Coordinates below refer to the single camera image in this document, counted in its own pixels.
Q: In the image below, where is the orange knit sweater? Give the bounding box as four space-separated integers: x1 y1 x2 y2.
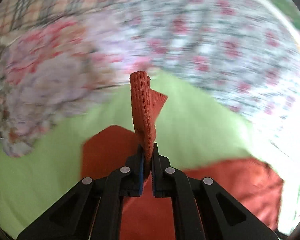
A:
79 71 285 240

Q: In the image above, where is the light green bed sheet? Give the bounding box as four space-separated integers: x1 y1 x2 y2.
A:
0 72 251 237

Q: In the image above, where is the pink peony floral pillow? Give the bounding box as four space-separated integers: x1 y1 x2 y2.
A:
0 15 116 157

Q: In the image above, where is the white rose-print floral quilt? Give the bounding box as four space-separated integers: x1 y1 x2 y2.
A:
110 0 300 234

